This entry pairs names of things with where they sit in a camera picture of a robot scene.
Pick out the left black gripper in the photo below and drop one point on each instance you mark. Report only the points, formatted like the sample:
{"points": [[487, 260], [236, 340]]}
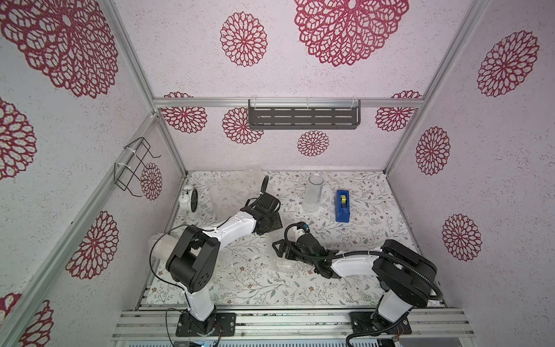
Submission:
{"points": [[277, 223]]}

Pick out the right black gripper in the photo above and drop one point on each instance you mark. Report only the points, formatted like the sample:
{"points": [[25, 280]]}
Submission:
{"points": [[287, 248]]}

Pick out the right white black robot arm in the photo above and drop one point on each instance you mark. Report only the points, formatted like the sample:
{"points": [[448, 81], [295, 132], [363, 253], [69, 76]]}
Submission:
{"points": [[409, 278]]}

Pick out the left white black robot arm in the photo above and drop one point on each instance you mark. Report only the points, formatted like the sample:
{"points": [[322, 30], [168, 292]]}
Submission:
{"points": [[191, 258]]}

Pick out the back clear glass vase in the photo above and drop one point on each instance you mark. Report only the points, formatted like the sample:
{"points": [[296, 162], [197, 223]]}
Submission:
{"points": [[313, 193]]}

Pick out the blue tape dispenser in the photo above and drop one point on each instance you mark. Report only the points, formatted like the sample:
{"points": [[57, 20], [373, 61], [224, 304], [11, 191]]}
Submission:
{"points": [[342, 206]]}

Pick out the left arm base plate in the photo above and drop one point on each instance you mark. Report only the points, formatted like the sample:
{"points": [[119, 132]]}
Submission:
{"points": [[206, 324]]}

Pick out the grey slotted wall shelf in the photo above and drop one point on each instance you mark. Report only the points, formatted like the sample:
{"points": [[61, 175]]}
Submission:
{"points": [[303, 118]]}

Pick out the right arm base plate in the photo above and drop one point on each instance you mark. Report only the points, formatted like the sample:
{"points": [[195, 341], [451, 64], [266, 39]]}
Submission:
{"points": [[371, 324]]}

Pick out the black wire wall basket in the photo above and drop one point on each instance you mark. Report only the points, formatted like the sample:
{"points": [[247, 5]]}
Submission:
{"points": [[128, 171]]}

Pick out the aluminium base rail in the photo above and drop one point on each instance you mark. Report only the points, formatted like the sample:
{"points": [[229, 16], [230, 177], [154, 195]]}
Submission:
{"points": [[281, 324]]}

